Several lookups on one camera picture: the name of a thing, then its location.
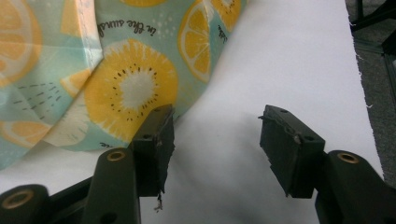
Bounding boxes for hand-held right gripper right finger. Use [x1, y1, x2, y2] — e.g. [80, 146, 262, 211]
[258, 105, 396, 224]

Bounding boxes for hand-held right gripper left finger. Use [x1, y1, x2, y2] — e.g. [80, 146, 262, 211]
[81, 104, 176, 224]

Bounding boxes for fruit print fabric cloth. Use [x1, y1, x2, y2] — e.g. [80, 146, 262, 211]
[0, 0, 248, 171]

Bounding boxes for white table cover sheet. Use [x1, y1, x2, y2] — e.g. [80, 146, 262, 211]
[0, 0, 385, 224]

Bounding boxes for black metal stand frame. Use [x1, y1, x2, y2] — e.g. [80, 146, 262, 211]
[348, 0, 396, 104]

